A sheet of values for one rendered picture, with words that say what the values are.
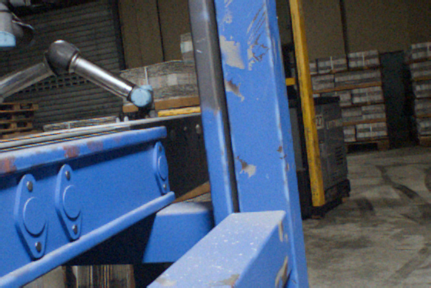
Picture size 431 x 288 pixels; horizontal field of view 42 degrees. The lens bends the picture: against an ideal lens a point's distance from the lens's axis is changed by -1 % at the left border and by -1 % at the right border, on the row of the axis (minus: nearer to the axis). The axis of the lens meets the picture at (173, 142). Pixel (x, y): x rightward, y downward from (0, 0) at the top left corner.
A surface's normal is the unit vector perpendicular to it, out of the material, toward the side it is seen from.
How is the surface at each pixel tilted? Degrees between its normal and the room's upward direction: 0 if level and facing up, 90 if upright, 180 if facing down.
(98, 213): 90
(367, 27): 90
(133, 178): 90
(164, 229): 90
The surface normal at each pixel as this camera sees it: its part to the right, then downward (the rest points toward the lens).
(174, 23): -0.33, 0.09
